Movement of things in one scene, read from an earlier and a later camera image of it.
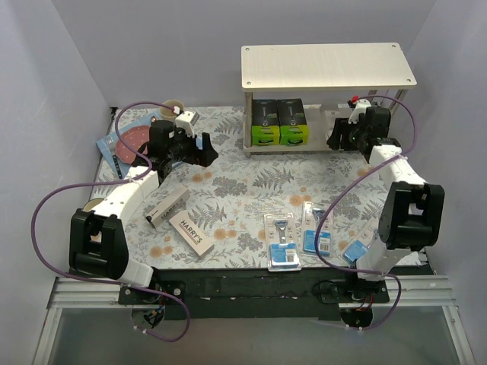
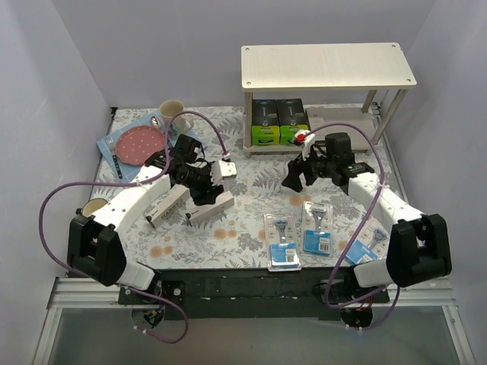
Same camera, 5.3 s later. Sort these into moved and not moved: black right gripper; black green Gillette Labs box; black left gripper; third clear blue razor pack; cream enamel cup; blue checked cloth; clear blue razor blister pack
Moved: black right gripper; black left gripper
Not moved: third clear blue razor pack; clear blue razor blister pack; black green Gillette Labs box; cream enamel cup; blue checked cloth
